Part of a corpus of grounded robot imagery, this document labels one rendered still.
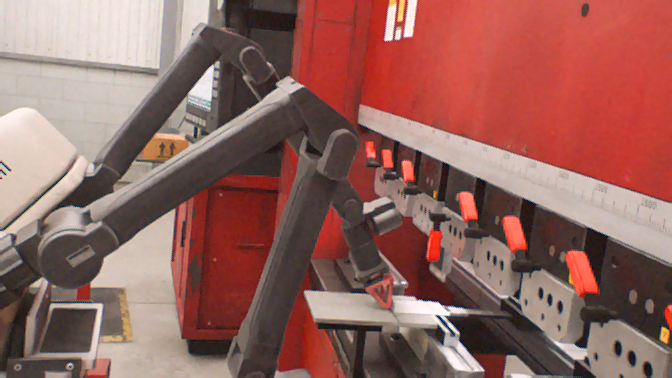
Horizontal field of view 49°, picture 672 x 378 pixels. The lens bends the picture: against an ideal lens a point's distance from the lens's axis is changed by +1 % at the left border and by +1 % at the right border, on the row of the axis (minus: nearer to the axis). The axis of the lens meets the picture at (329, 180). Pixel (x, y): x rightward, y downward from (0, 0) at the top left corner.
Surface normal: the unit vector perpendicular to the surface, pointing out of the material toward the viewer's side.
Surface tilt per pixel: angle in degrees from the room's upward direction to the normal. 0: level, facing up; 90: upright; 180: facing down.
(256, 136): 95
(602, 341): 90
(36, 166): 90
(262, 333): 84
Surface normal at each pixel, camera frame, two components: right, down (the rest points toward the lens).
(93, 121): 0.25, 0.17
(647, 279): -0.98, -0.08
